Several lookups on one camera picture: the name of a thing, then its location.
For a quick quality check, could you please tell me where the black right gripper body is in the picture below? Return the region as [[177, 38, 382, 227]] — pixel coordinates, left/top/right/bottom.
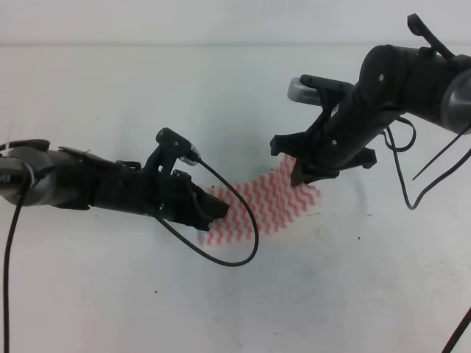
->
[[296, 91, 400, 180]]

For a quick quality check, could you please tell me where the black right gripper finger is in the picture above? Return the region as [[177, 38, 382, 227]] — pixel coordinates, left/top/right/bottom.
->
[[270, 131, 312, 157], [290, 163, 313, 187]]

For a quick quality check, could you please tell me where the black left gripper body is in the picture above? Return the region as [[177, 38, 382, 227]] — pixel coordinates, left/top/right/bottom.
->
[[91, 163, 195, 225]]

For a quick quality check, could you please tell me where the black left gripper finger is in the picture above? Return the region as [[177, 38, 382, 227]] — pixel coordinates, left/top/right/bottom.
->
[[183, 218, 213, 232], [193, 185, 230, 219]]

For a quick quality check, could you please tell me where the pink white wavy striped towel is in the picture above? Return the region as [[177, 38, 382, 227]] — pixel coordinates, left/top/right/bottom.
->
[[202, 155, 321, 246]]

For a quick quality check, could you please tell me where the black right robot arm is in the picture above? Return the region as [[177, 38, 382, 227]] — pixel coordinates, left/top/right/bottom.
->
[[270, 14, 470, 186]]

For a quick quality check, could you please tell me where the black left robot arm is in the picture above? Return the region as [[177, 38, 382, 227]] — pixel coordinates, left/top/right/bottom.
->
[[1, 140, 230, 231]]

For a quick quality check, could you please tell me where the black left camera cable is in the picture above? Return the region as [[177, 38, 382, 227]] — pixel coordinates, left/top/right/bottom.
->
[[0, 157, 261, 353]]

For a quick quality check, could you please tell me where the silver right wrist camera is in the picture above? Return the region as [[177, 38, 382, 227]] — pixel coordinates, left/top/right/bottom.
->
[[286, 74, 356, 122]]

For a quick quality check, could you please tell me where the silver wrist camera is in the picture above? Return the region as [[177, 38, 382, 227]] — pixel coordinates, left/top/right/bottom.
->
[[286, 74, 356, 122], [142, 127, 201, 176]]

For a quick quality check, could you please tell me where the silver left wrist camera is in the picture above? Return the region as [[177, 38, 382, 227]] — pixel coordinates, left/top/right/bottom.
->
[[142, 127, 201, 176]]

